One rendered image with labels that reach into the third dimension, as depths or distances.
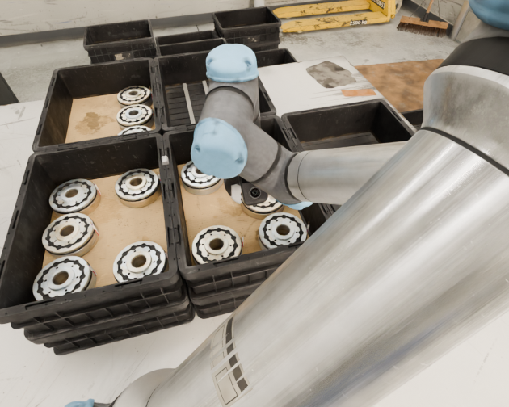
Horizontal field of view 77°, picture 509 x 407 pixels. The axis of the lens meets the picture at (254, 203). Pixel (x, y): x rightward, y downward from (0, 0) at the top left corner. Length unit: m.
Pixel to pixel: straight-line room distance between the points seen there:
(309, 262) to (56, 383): 0.72
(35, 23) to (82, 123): 3.01
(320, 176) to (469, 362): 0.58
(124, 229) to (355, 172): 0.55
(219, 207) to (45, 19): 3.48
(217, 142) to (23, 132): 1.10
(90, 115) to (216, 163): 0.77
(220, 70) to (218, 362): 0.38
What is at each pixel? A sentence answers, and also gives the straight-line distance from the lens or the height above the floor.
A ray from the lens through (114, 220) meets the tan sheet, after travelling 0.80.
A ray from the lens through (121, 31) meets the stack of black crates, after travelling 2.49.
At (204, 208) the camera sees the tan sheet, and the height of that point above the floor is 0.83.
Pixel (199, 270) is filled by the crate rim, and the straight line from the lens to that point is 0.56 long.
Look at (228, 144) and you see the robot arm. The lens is 0.40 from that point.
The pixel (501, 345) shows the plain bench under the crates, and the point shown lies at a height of 0.70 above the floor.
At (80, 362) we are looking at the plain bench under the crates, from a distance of 0.82.
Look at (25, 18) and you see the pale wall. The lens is 4.09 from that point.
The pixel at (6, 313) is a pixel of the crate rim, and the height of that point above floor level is 0.93.
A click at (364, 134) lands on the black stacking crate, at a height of 0.83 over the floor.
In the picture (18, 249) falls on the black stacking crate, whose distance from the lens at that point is 0.74.
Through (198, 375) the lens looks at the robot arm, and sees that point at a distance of 0.21.
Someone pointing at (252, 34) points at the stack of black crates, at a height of 0.54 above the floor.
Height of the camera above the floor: 1.42
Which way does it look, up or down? 50 degrees down
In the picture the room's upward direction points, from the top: straight up
